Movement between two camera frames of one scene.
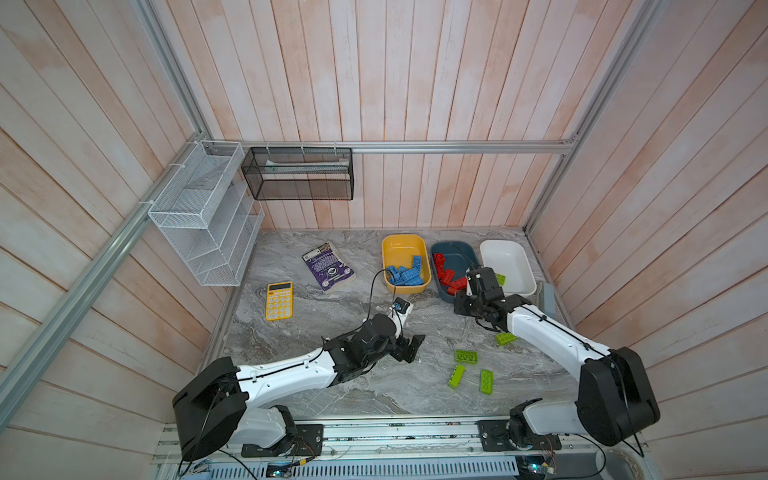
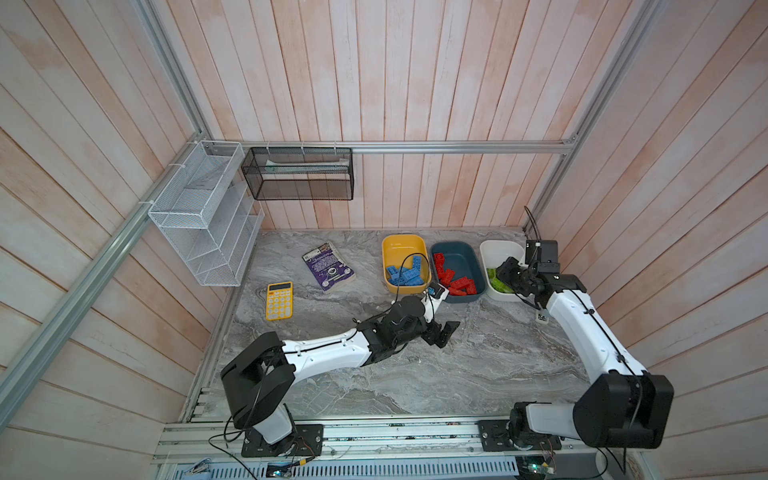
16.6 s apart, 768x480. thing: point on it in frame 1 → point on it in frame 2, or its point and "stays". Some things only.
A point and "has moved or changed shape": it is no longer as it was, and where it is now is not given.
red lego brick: [460, 284] stays
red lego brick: [448, 276] stays
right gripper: [458, 304] → [506, 266]
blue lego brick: [407, 274] stays
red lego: [439, 259] stays
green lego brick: [503, 338] has moved or changed shape
